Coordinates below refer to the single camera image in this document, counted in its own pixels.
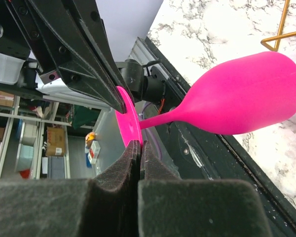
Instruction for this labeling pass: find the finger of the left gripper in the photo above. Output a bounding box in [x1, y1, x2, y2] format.
[62, 0, 134, 100]

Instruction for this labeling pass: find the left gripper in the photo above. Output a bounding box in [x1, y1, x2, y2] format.
[0, 0, 126, 113]

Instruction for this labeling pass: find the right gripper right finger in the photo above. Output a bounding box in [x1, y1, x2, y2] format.
[138, 142, 272, 237]

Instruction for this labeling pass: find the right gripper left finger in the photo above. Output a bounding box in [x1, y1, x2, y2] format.
[0, 141, 141, 237]

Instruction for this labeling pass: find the pink wine glass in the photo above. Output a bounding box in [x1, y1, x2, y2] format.
[116, 51, 296, 145]

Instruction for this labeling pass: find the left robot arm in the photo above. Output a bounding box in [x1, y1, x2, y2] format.
[0, 0, 163, 113]

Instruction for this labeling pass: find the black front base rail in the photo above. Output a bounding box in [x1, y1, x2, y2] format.
[131, 39, 296, 237]

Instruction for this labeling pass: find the gold wire glass rack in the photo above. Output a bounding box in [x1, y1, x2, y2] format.
[260, 0, 296, 52]

